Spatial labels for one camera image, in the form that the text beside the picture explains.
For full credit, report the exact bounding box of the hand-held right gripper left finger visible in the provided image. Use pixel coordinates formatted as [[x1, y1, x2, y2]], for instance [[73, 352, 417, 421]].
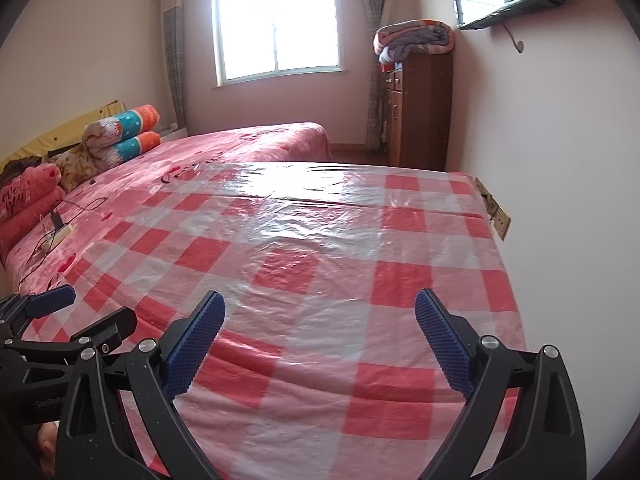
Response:
[[55, 290, 227, 480]]

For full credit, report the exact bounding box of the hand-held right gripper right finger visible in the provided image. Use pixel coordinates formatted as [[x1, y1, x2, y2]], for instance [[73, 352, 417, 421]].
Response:
[[415, 288, 587, 480]]

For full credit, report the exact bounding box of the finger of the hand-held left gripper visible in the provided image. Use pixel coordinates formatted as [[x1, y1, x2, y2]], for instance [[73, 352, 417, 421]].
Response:
[[0, 284, 77, 341], [65, 307, 138, 356]]

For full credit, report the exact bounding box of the person's left hand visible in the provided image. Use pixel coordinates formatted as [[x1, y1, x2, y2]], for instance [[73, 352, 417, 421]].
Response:
[[35, 420, 61, 476]]

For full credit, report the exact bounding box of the white power strip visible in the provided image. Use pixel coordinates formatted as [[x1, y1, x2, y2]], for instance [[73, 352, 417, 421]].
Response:
[[37, 224, 75, 253]]

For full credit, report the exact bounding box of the pink script pillow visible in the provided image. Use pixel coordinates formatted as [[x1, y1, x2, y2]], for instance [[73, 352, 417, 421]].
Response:
[[0, 185, 66, 256], [0, 162, 62, 221]]

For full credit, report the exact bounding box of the dark brown cushion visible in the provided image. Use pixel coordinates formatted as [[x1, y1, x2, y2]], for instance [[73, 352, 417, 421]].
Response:
[[0, 157, 43, 183]]

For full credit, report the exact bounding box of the brown floral pillow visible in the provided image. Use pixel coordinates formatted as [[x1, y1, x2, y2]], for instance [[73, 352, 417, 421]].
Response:
[[47, 147, 108, 192]]

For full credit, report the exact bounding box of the red white checkered tablecloth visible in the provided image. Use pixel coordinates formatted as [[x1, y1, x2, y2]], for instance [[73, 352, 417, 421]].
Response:
[[20, 161, 528, 480]]

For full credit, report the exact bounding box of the yellow headboard panel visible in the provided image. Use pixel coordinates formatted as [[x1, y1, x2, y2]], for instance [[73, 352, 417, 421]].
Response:
[[0, 100, 126, 171]]

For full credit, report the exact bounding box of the orange teal rolled quilt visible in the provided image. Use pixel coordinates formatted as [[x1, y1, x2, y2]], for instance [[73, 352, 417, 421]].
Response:
[[82, 104, 163, 148], [97, 131, 162, 168]]

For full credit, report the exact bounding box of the bed with pink heart blanket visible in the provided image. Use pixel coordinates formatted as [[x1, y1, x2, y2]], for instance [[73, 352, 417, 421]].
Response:
[[0, 121, 333, 301]]

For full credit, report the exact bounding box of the white bedside table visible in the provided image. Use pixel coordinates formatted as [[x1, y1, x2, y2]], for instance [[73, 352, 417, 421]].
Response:
[[159, 121, 190, 141]]

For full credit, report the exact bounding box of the brown wooden cabinet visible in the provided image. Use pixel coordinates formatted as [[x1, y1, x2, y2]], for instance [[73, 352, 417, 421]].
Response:
[[382, 52, 454, 172]]

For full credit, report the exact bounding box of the grey checked curtain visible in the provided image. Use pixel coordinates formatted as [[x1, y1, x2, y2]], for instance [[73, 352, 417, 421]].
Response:
[[354, 0, 393, 150], [162, 0, 190, 136]]

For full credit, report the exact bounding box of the folded pink grey quilt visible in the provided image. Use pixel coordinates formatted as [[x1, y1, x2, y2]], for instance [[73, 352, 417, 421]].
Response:
[[374, 20, 456, 63]]

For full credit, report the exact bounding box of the window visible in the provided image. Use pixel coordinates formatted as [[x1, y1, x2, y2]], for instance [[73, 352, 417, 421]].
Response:
[[212, 0, 346, 88]]

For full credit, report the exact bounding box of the black cable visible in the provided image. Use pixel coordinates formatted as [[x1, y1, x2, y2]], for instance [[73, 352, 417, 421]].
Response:
[[15, 195, 101, 291]]

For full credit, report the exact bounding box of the brass wall socket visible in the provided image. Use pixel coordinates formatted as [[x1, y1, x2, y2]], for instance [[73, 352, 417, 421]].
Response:
[[475, 177, 512, 241]]

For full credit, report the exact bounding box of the curved wall bracket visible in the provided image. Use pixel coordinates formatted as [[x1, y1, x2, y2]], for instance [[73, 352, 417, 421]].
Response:
[[502, 19, 526, 54]]

